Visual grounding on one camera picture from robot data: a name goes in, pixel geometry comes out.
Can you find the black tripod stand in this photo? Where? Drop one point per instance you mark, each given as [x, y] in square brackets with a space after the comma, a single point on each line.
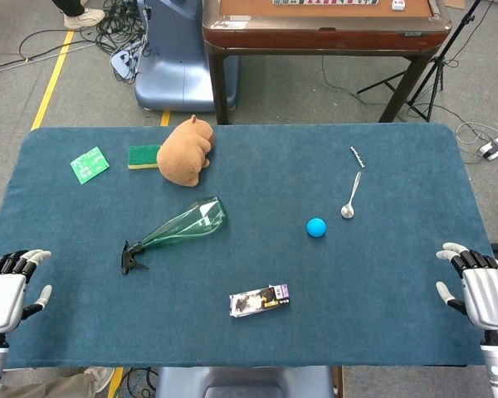
[437, 62]

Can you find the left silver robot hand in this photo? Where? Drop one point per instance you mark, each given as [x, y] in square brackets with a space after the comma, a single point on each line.
[0, 298]

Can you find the green circuit board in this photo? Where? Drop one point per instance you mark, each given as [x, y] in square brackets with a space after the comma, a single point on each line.
[89, 165]

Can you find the brown mahjong table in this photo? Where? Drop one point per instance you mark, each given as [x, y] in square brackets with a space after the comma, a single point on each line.
[323, 37]

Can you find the silver metal spoon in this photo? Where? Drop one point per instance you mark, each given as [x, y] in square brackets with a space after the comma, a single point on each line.
[348, 211]

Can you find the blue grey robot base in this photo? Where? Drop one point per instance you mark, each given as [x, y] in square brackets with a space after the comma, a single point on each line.
[170, 66]

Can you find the green transparent spray bottle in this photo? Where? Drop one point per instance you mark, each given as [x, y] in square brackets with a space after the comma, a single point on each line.
[182, 226]

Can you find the green yellow sponge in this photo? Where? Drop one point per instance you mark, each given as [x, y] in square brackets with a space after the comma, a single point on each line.
[141, 154]

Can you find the white purple printed box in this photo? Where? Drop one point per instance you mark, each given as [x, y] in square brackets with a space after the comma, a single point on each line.
[257, 301]

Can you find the brown plush capybara toy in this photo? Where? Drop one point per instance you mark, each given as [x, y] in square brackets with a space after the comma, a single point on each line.
[182, 155]

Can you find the white sneaker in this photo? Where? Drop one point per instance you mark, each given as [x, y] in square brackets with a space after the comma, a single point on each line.
[83, 18]

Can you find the single white mahjong tile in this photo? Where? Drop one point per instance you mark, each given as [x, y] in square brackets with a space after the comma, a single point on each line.
[398, 5]

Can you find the blue table cloth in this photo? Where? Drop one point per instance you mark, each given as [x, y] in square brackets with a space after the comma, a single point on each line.
[253, 257]

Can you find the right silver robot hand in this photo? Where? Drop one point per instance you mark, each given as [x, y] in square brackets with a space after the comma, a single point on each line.
[489, 294]

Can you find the person leg khaki trousers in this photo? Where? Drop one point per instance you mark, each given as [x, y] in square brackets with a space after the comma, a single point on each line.
[50, 385]

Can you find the row of mahjong tiles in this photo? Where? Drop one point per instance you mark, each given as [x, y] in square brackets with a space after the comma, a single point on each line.
[323, 2]

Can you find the grey blue robot chassis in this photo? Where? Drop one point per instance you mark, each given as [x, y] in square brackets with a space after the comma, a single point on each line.
[240, 383]

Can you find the blue ball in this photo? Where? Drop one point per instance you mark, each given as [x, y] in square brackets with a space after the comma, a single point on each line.
[316, 227]

